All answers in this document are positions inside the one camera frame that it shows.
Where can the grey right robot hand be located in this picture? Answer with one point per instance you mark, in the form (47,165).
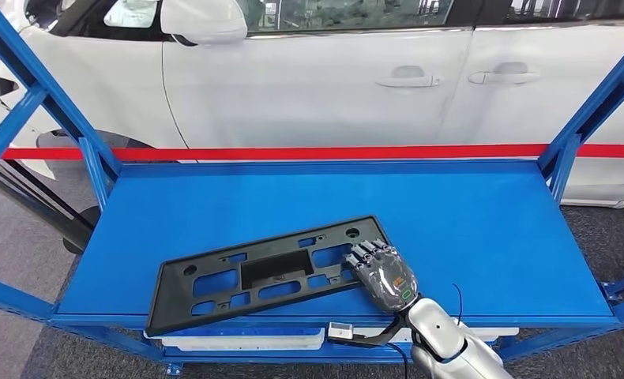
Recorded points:
(385,277)

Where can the black plastic plate bracket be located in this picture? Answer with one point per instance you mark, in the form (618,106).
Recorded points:
(275,272)

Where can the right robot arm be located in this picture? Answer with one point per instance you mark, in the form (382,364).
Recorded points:
(448,345)

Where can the blue metal shelf rack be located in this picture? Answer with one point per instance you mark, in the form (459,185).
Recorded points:
(343,199)

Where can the white plastic bin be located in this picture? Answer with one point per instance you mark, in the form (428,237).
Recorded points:
(490,333)
(239,344)

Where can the red barrier belt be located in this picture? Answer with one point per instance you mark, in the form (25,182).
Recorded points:
(343,153)

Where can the white car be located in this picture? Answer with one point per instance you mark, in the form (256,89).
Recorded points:
(317,89)

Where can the black barrier stanchion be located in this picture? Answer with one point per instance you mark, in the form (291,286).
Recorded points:
(34,193)

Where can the black camera bracket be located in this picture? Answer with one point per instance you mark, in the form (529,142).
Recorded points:
(380,339)

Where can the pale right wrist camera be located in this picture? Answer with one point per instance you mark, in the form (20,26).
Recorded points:
(341,332)

